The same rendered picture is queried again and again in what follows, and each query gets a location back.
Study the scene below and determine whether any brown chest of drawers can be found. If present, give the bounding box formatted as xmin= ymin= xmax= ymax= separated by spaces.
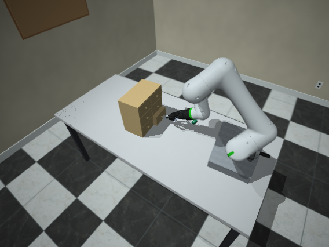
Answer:
xmin=118 ymin=79 xmax=162 ymax=138

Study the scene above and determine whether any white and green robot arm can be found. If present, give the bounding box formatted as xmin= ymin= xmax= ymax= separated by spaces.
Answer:
xmin=182 ymin=57 xmax=277 ymax=162

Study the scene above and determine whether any tan wooden drawer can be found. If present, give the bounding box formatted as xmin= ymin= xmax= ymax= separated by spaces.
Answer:
xmin=140 ymin=108 xmax=152 ymax=127
xmin=153 ymin=106 xmax=166 ymax=126
xmin=138 ymin=97 xmax=151 ymax=117
xmin=152 ymin=97 xmax=162 ymax=115
xmin=142 ymin=118 xmax=153 ymax=136
xmin=151 ymin=86 xmax=161 ymax=105

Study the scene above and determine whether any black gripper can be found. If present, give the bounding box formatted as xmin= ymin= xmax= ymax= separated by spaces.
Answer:
xmin=163 ymin=110 xmax=185 ymax=122

